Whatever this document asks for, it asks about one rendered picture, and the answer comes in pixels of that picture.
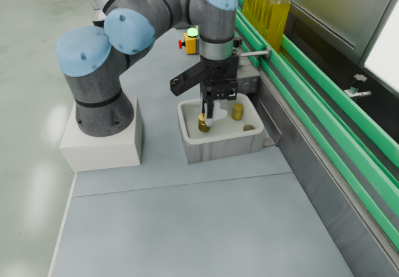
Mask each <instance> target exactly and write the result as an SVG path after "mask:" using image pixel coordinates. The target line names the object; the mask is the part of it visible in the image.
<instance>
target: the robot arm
mask: <svg viewBox="0 0 399 277"><path fill-rule="evenodd" d="M90 2H91V5H92V7H93V9H94V11H93V15H92V17H91V20H92V22H93V24H94V26H82V27H81V28H80V29H78V28H76V29H72V30H70V31H68V32H67V33H65V34H64V35H63V36H61V38H60V39H59V40H58V41H57V43H56V47H55V52H56V56H57V59H58V64H59V67H60V69H61V71H62V72H63V74H64V76H65V78H66V81H67V83H68V85H69V88H70V90H71V92H72V95H73V97H74V99H75V119H76V122H77V125H78V127H79V129H80V130H81V131H82V132H83V133H84V134H86V135H88V136H92V137H107V136H112V135H115V134H117V133H120V132H121V131H123V130H124V129H126V128H127V127H128V126H129V125H130V124H131V122H132V121H133V119H134V109H133V105H132V103H131V102H130V100H129V99H128V98H127V96H126V94H125V93H124V92H123V90H122V87H121V82H120V79H119V77H120V75H121V74H123V73H124V72H125V71H126V70H128V69H129V68H130V67H132V66H133V65H134V64H135V63H136V62H138V61H139V60H140V59H143V58H144V57H145V56H146V55H147V54H148V52H149V51H151V49H152V47H153V45H154V41H155V40H157V39H158V38H159V37H160V36H162V35H163V34H165V33H166V32H168V31H169V30H170V29H171V28H172V27H174V26H175V25H177V23H184V24H190V25H193V26H199V53H200V60H201V61H200V62H198V63H197V64H195V65H193V66H192V67H191V68H189V69H187V70H186V71H184V72H183V73H181V74H179V75H178V76H176V77H175V78H173V79H171V80H170V91H171V92H172V93H173V94H174V95H175V96H179V95H181V94H182V93H184V92H186V91H187V90H189V89H190V88H192V87H194V86H196V85H197V84H200V97H201V110H202V113H205V124H206V125H207V127H211V124H212V122H213V121H216V120H218V119H221V118H224V117H226V116H227V111H225V110H223V109H220V102H221V100H224V99H227V100H236V96H237V91H238V81H237V79H236V76H237V71H238V62H239V56H238V55H237V54H236V51H235V50H234V49H233V42H234V33H235V22H236V12H237V8H238V0H90ZM232 81H235V82H233V83H232ZM232 88H236V91H235V96H229V95H233V90H232Z"/></svg>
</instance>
